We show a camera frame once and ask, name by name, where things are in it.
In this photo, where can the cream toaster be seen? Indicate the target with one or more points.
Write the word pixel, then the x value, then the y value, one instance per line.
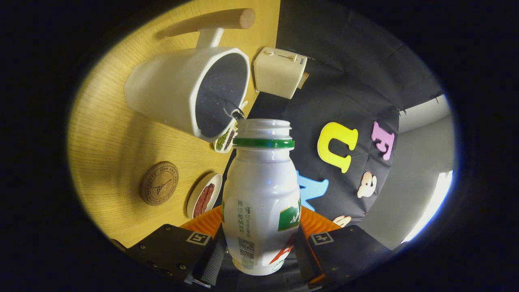
pixel 277 73

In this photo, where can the white divided condiment dish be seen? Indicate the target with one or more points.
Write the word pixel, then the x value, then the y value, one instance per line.
pixel 222 141

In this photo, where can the toast slice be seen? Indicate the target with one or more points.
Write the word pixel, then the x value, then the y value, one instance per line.
pixel 303 80

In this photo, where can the red-brown meat slice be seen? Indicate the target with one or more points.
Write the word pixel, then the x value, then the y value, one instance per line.
pixel 204 199

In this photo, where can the round cork coaster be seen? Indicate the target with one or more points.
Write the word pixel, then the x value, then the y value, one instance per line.
pixel 159 183

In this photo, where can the black backdrop cloth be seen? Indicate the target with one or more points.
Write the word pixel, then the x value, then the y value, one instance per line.
pixel 344 73

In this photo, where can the white round plate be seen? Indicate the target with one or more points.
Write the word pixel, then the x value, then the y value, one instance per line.
pixel 213 180

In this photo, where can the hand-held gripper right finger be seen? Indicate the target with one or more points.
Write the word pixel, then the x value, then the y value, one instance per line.
pixel 348 251

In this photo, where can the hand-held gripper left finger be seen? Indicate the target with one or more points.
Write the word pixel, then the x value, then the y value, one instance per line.
pixel 170 251

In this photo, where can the wooden table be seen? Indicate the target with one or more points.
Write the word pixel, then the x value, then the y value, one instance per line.
pixel 105 146

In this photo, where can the white juice bottle green label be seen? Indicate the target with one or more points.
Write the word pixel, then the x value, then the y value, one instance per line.
pixel 263 190

